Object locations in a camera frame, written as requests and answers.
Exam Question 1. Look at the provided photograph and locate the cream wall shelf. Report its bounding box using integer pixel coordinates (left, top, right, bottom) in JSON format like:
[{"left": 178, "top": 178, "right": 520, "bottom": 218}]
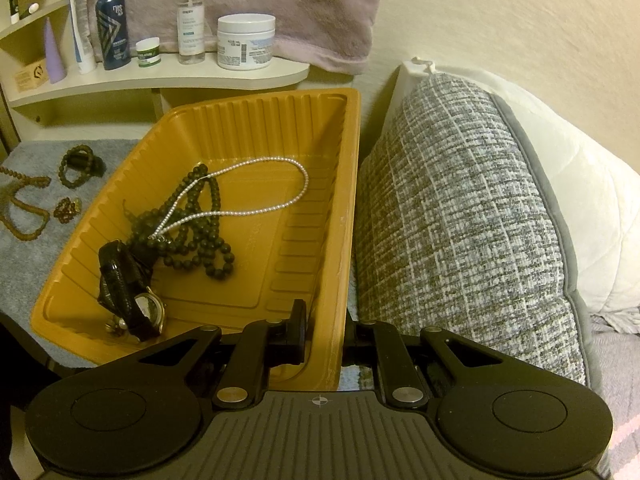
[{"left": 0, "top": 0, "right": 311, "bottom": 143}]

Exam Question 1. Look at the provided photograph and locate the white quilted pillow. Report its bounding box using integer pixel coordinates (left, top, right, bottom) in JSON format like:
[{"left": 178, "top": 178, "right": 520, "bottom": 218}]
[{"left": 395, "top": 57, "right": 640, "bottom": 333}]

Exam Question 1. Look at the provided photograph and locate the yellow plastic tray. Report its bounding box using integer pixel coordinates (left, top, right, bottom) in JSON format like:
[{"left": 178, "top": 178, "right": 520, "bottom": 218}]
[{"left": 30, "top": 87, "right": 362, "bottom": 392}]

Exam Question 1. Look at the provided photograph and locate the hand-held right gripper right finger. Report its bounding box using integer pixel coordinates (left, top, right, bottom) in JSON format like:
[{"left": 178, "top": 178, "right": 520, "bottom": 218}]
[{"left": 342, "top": 319, "right": 506, "bottom": 408}]

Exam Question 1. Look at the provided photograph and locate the small cardboard box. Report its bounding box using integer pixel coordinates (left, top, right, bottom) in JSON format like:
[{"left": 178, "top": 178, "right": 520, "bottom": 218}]
[{"left": 12, "top": 59, "right": 49, "bottom": 93}]

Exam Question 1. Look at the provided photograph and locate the white squeeze tube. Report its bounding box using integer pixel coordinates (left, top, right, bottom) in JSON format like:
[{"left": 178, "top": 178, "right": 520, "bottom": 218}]
[{"left": 68, "top": 0, "right": 97, "bottom": 73}]

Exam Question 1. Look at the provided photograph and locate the dark bead bracelet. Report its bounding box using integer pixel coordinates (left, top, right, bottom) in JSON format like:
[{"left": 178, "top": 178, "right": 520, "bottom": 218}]
[{"left": 57, "top": 144, "right": 106, "bottom": 186}]

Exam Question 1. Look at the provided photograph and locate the clear spray bottle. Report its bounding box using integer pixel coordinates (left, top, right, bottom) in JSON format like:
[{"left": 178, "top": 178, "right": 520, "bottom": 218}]
[{"left": 177, "top": 0, "right": 206, "bottom": 65}]

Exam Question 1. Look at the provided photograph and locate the grey blanket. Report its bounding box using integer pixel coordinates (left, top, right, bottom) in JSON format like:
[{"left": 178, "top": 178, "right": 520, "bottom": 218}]
[{"left": 590, "top": 317, "right": 640, "bottom": 480}]

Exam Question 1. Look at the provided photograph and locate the dark blue bottle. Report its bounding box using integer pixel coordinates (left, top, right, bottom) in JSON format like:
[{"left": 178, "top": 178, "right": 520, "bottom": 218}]
[{"left": 95, "top": 0, "right": 132, "bottom": 71}]

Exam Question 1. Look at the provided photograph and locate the pink fleece towel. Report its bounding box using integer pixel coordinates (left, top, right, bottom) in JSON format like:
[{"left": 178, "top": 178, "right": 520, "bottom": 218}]
[{"left": 67, "top": 0, "right": 381, "bottom": 76}]

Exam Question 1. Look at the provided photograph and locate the dark bead necklace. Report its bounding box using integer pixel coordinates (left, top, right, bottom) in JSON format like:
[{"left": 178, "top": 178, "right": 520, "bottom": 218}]
[{"left": 122, "top": 162, "right": 237, "bottom": 281}]

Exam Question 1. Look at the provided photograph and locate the black wristwatch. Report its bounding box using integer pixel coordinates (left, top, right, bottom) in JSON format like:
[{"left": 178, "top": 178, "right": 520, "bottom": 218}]
[{"left": 120, "top": 312, "right": 168, "bottom": 344}]

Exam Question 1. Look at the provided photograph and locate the brown bead necklace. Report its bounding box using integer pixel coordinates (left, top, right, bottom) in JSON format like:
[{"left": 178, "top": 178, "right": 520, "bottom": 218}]
[{"left": 0, "top": 164, "right": 52, "bottom": 241}]

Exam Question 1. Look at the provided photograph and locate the small green label jar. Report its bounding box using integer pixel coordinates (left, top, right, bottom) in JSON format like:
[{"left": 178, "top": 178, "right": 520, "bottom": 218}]
[{"left": 136, "top": 37, "right": 162, "bottom": 68}]

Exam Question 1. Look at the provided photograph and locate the grey tweed pillow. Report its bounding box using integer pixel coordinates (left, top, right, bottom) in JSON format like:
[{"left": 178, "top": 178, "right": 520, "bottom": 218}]
[{"left": 352, "top": 76, "right": 593, "bottom": 386}]

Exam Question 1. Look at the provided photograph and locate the white pearl necklace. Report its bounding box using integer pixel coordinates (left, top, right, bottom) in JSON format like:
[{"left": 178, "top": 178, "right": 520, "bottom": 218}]
[{"left": 152, "top": 156, "right": 310, "bottom": 238}]

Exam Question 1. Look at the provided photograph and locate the lilac cone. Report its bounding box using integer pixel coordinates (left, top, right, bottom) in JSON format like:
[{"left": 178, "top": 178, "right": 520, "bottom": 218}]
[{"left": 44, "top": 16, "right": 67, "bottom": 83}]

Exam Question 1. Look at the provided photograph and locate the black leather strap watch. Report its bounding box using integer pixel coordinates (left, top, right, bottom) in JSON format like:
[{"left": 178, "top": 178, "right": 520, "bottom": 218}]
[{"left": 96, "top": 240, "right": 167, "bottom": 333}]

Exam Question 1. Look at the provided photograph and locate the white cream jar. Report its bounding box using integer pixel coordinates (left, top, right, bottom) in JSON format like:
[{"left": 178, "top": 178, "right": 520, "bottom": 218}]
[{"left": 216, "top": 14, "right": 277, "bottom": 71}]

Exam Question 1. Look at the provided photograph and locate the amber bead bracelet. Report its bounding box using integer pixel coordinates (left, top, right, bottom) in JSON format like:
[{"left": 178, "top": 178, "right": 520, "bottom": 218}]
[{"left": 53, "top": 197, "right": 82, "bottom": 222}]

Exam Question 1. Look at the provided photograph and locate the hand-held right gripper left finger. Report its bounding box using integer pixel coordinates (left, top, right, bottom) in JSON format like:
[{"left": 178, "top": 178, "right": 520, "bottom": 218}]
[{"left": 120, "top": 299, "right": 312, "bottom": 410}]

